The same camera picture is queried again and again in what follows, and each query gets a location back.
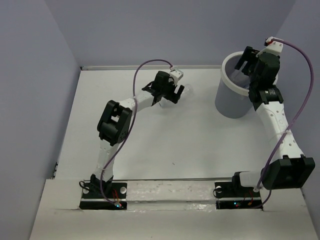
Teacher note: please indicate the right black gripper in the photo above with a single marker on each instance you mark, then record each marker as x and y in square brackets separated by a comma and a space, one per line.
[249, 55]

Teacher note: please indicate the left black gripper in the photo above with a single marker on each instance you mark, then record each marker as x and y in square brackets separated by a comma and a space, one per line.
[176, 96]

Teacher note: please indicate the clear bottle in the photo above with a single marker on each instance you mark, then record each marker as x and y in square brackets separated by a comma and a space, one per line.
[240, 79]
[186, 95]

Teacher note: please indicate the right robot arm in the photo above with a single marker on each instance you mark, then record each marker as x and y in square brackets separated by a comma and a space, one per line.
[287, 167]

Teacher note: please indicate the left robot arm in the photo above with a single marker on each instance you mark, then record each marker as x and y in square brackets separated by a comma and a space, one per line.
[117, 119]

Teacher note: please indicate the grey round bin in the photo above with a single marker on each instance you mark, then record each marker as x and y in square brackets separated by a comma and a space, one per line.
[231, 100]

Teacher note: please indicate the white foam front panel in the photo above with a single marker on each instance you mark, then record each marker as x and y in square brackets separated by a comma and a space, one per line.
[170, 191]

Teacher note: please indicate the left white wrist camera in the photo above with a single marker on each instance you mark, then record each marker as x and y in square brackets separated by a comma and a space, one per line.
[176, 74]

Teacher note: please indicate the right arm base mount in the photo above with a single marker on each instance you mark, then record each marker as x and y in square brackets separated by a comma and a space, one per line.
[229, 197]

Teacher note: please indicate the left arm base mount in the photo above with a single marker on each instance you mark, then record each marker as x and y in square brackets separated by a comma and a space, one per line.
[92, 199]

